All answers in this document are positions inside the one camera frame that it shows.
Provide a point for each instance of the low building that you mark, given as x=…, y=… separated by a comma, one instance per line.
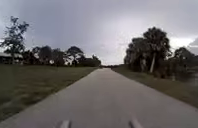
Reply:
x=2, y=57

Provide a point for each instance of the grey paved road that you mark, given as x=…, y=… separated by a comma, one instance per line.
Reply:
x=103, y=100

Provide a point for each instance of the row of trees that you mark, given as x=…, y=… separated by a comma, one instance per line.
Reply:
x=47, y=55
x=153, y=51

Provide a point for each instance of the grass verge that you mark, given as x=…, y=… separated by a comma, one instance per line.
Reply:
x=173, y=88

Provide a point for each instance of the robot's own part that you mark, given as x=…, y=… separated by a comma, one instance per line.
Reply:
x=135, y=123
x=64, y=124

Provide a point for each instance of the grass field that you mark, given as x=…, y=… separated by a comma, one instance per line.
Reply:
x=23, y=86

